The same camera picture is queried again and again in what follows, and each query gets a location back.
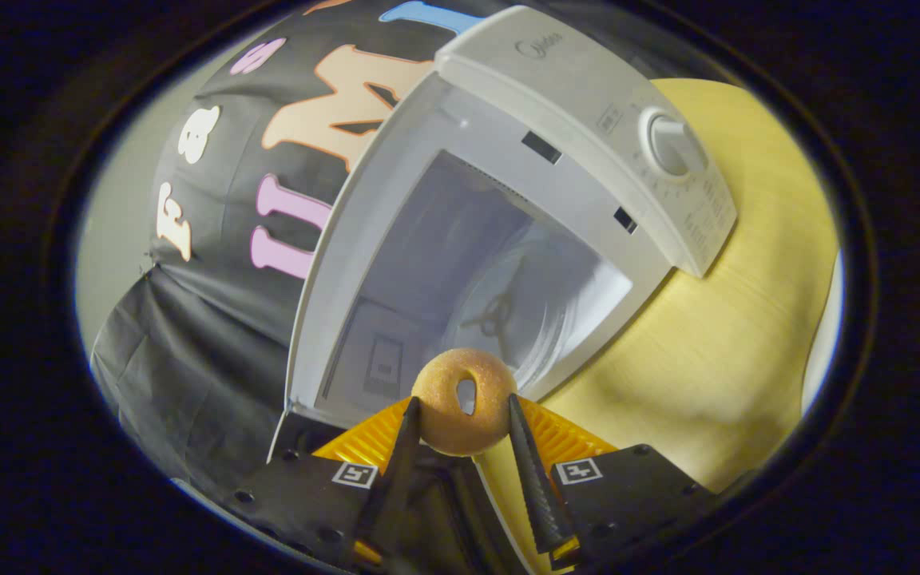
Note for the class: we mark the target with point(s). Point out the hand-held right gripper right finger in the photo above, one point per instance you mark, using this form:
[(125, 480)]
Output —
[(536, 487)]

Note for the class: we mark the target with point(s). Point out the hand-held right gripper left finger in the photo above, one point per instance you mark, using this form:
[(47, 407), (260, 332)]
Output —
[(396, 479)]

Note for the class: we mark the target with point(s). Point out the brown donut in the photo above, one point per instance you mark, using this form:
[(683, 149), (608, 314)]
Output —
[(436, 423)]

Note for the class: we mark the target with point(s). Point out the white microwave oven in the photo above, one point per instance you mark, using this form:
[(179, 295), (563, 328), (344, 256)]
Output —
[(556, 88)]

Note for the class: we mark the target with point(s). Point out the glass turntable plate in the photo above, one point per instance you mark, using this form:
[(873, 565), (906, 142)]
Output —
[(544, 319)]

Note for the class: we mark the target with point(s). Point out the black backdrop cloth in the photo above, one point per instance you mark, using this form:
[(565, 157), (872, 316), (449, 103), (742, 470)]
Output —
[(212, 343)]

